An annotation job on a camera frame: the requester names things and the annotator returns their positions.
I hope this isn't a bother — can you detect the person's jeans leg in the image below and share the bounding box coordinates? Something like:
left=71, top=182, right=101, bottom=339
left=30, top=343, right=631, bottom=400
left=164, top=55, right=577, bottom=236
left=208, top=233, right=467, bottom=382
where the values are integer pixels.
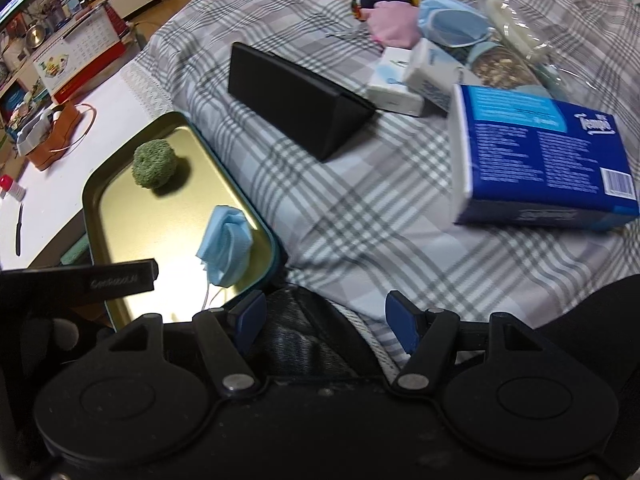
left=250, top=287, right=396, bottom=377

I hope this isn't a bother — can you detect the green knitted ball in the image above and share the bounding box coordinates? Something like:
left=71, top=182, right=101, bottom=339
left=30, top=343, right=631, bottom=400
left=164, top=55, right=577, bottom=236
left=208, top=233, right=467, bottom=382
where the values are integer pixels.
left=131, top=140, right=179, bottom=191

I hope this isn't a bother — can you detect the pink cloth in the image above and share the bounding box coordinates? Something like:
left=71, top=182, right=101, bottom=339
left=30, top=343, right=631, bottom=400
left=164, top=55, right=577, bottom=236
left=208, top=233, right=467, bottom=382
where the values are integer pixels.
left=367, top=0, right=421, bottom=50

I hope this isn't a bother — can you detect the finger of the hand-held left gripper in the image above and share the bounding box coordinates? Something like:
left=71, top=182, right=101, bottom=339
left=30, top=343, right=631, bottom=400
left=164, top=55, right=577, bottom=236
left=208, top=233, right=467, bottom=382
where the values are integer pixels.
left=0, top=258, right=160, bottom=307

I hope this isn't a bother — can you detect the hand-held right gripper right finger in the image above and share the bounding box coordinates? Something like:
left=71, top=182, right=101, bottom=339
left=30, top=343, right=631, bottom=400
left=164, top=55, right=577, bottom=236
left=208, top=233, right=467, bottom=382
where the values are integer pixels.
left=384, top=290, right=547, bottom=395

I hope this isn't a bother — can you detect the white cardboard box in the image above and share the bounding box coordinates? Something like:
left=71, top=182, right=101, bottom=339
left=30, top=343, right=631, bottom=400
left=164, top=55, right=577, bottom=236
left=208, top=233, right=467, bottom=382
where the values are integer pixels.
left=366, top=46, right=426, bottom=117
left=402, top=37, right=481, bottom=113

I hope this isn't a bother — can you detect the desk calendar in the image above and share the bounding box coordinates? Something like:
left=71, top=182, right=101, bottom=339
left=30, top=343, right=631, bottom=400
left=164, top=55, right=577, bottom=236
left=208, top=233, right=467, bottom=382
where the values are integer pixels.
left=32, top=2, right=126, bottom=106

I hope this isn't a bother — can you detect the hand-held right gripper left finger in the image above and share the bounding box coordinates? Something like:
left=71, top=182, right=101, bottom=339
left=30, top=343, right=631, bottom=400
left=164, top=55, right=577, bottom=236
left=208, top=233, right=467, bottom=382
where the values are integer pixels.
left=106, top=290, right=268, bottom=401

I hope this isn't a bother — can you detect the blue face mask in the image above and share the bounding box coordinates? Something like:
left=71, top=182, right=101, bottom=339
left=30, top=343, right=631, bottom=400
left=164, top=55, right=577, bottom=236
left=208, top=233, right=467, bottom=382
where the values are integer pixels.
left=196, top=205, right=253, bottom=311
left=416, top=0, right=488, bottom=48

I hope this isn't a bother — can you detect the black triangular case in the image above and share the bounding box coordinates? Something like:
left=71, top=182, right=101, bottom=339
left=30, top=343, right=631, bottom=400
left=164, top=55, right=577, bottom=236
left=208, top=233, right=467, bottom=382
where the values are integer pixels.
left=227, top=41, right=377, bottom=162

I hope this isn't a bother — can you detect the green sponge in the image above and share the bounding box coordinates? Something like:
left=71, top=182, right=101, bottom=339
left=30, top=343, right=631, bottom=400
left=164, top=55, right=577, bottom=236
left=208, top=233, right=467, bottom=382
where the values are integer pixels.
left=59, top=237, right=92, bottom=266

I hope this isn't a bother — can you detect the brown leather bag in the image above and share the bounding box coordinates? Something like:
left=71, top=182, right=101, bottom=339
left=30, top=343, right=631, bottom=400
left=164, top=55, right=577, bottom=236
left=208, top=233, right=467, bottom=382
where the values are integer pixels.
left=17, top=102, right=98, bottom=171

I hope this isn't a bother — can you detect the herb sachet with blue cloth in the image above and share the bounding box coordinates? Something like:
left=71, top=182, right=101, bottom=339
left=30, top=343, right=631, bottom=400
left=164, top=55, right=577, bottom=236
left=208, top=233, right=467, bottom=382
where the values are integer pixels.
left=457, top=40, right=556, bottom=98

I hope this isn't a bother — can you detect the clear bag with white tube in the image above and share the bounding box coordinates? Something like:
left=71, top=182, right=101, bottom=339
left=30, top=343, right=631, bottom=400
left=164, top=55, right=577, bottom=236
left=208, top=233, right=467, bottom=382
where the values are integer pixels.
left=480, top=0, right=568, bottom=67

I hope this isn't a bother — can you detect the red-capped small bottle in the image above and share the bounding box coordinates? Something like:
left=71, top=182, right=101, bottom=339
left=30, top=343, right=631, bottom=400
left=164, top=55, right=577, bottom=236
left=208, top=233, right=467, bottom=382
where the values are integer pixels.
left=0, top=175, right=26, bottom=202

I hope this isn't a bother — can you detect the blue tissue box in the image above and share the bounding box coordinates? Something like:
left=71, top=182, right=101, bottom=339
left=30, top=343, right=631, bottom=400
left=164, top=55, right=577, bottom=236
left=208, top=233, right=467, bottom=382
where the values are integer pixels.
left=446, top=83, right=640, bottom=232

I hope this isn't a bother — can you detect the gold metal tray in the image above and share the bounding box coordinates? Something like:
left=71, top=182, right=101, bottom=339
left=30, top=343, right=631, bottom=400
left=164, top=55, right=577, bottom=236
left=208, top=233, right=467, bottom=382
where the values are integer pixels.
left=81, top=111, right=288, bottom=333

